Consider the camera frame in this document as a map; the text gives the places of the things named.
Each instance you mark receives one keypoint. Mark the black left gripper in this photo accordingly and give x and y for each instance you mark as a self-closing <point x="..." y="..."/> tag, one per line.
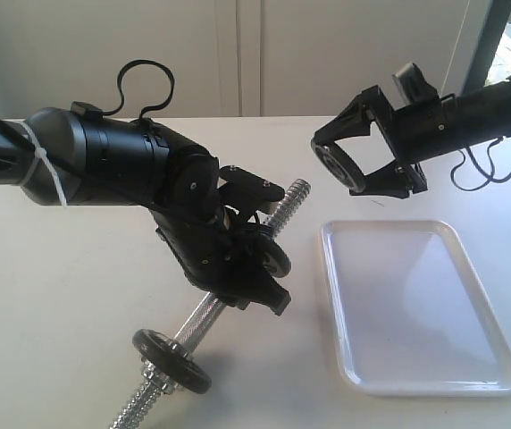
<point x="225" y="260"/>

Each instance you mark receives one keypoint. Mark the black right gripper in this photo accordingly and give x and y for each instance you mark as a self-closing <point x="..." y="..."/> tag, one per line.
<point x="408" y="132"/>

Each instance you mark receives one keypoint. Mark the chrome threaded dumbbell bar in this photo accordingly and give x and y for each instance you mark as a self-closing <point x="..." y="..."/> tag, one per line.
<point x="201" y="320"/>

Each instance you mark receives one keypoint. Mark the black weight plate end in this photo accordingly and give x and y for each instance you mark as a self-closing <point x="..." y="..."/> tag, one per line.
<point x="273" y="257"/>

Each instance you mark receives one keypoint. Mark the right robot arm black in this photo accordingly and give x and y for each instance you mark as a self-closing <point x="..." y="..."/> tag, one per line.
<point x="481" y="115"/>

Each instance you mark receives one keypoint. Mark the left robot arm black grey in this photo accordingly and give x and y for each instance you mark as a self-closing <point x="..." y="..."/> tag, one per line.
<point x="207" y="213"/>

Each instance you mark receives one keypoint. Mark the chrome spin-lock collar nut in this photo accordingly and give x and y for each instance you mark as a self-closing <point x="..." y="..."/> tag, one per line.
<point x="159" y="379"/>

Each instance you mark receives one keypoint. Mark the white plastic tray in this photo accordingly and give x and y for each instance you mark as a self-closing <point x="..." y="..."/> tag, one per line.
<point x="409" y="314"/>

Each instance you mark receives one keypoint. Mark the white zip tie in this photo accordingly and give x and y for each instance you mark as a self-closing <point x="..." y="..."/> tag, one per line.
<point x="40" y="157"/>

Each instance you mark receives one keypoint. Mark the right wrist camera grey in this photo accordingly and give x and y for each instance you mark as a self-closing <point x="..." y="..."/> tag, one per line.
<point x="412" y="86"/>

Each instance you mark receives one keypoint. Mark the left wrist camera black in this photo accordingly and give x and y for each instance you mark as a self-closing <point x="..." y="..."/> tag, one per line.
<point x="247" y="192"/>

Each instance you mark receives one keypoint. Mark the dark window frame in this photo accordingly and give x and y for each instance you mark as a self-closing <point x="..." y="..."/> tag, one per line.
<point x="487" y="44"/>

